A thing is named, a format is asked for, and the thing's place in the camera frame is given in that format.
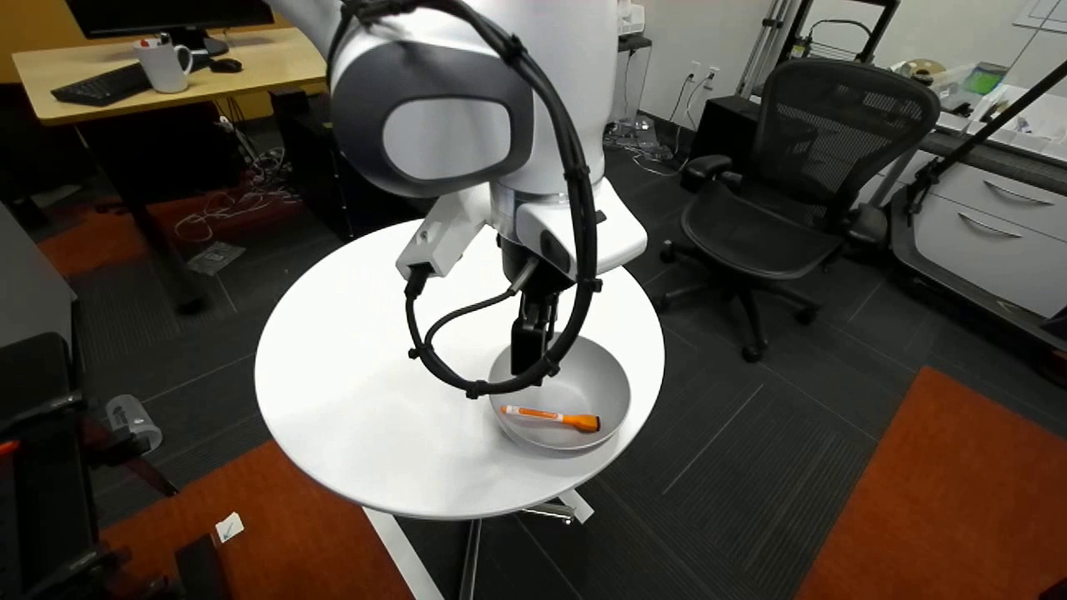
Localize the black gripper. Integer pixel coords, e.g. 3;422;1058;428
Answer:
495;231;583;394

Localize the orange carrot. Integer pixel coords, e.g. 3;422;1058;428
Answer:
495;401;608;435

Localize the grey round bowl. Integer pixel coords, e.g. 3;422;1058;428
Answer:
485;336;634;457

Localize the white metal table base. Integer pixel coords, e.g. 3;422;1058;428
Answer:
361;487;599;600

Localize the black mesh office chair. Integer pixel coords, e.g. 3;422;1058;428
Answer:
654;57;943;365

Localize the black box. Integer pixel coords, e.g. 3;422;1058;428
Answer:
694;94;773;192

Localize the white paper scrap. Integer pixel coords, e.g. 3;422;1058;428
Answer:
211;508;251;546

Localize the light wooden desk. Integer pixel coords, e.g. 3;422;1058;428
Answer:
10;20;332;321

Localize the white mug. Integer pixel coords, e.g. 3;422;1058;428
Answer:
134;32;199;97

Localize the white drawer cabinet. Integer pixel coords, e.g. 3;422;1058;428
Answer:
905;154;1067;323

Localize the black monitor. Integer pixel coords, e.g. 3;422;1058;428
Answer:
64;0;275;44

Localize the black keyboard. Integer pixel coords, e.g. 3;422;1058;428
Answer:
47;60;159;110

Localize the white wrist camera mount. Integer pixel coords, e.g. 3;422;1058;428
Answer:
392;192;493;283

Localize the grey handle black rod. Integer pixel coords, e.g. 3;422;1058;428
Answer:
101;391;183;501

